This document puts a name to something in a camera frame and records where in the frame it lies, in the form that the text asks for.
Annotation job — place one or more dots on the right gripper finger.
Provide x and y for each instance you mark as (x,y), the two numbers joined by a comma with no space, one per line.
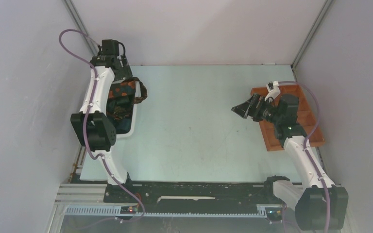
(242,111)
(249,102)

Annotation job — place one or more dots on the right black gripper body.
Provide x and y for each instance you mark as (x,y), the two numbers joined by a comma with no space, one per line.
(264,110)

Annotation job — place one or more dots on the black orange floral tie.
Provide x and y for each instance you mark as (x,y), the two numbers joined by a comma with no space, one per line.
(127,88)

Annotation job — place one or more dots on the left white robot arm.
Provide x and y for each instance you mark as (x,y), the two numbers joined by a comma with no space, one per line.
(92,127)

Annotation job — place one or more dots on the orange compartment tray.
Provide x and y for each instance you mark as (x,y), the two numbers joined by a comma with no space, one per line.
(306,118)

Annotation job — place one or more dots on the white plastic basket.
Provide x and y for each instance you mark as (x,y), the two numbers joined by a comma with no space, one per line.
(133,116)

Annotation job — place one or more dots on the dark green tie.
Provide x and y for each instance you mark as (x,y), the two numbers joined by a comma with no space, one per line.
(119,112)

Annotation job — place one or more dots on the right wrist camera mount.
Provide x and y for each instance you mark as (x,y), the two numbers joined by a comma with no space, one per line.
(273,91)

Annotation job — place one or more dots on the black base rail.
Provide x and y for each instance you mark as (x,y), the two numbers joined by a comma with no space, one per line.
(193,197)

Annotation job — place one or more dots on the aluminium frame profile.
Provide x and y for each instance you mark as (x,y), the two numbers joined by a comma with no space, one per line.
(70,193)

